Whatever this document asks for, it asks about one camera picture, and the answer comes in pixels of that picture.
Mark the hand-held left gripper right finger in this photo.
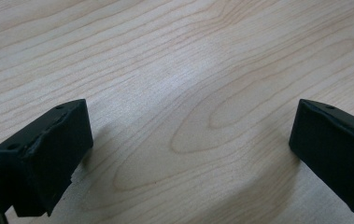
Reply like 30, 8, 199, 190
289, 98, 354, 217

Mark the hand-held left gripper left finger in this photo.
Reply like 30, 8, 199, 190
0, 98, 94, 217

